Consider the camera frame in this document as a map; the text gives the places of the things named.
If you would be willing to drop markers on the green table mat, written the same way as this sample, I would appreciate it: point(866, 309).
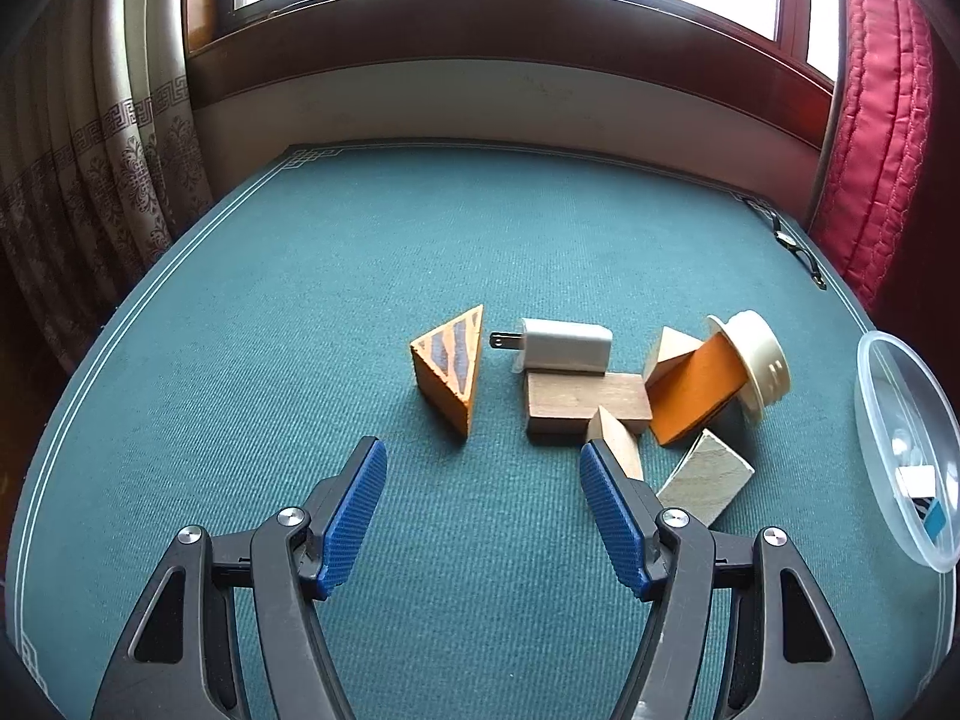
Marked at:
point(300, 300)

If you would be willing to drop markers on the brown wooden rectangular block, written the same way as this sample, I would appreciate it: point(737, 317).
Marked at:
point(570, 401)

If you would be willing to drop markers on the white black-striped block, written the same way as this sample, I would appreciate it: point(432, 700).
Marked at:
point(916, 481)

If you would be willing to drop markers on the cream round plastic cap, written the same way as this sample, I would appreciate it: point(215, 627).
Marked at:
point(761, 360)

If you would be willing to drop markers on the orange striped triangular block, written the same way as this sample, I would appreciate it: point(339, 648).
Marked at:
point(450, 382)

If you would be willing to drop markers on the beige patterned curtain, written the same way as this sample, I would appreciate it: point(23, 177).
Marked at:
point(90, 165)

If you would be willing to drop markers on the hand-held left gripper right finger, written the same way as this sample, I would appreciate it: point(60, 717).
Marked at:
point(611, 517)

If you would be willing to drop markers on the white charger plug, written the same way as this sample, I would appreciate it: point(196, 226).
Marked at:
point(562, 345)

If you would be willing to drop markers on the brown wooden window frame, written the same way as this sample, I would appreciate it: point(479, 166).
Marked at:
point(487, 22)

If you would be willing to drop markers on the pale wooden triangular block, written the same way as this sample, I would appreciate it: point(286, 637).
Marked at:
point(667, 356)
point(619, 442)

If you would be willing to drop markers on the red quilted curtain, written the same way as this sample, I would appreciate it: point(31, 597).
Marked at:
point(877, 127)

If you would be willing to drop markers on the pale rectangular wooden block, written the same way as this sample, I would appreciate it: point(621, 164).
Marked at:
point(705, 476)

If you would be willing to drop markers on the orange wooden plank block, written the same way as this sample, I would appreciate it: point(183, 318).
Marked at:
point(690, 397)

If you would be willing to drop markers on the clear plastic bowl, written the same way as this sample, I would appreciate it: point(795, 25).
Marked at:
point(874, 420)

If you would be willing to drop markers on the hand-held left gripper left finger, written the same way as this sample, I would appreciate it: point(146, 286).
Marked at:
point(352, 517)

